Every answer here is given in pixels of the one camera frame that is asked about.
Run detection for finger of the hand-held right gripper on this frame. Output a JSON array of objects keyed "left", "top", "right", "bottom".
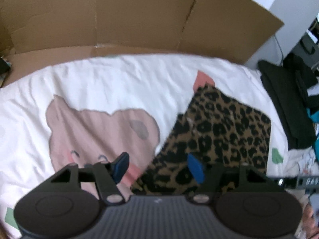
[{"left": 268, "top": 175, "right": 319, "bottom": 192}]

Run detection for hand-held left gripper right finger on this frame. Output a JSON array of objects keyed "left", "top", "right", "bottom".
[{"left": 187, "top": 153, "right": 272, "bottom": 203}]

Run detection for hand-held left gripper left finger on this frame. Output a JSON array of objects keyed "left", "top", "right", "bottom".
[{"left": 51, "top": 152, "right": 130, "bottom": 203}]

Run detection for leopard print garment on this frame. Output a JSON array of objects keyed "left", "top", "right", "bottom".
[{"left": 131, "top": 85, "right": 272, "bottom": 196}]

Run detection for black folded clothes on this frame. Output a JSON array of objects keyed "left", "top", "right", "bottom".
[{"left": 258, "top": 60, "right": 317, "bottom": 150}]

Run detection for person's right hand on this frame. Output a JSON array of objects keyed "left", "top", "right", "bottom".
[{"left": 301, "top": 199, "right": 319, "bottom": 239}]

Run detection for teal printed cloth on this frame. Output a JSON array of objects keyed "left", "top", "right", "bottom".
[{"left": 305, "top": 107, "right": 319, "bottom": 165}]

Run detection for white bear-print blanket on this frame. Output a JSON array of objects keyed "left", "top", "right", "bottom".
[{"left": 0, "top": 53, "right": 319, "bottom": 239}]

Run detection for black bag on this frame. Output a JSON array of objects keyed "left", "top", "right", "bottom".
[{"left": 284, "top": 53, "right": 319, "bottom": 102}]

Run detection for black cloth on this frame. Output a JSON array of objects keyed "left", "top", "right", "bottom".
[{"left": 0, "top": 57, "right": 12, "bottom": 74}]

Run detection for brown cardboard sheet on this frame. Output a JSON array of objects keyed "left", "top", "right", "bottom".
[{"left": 0, "top": 0, "right": 285, "bottom": 87}]

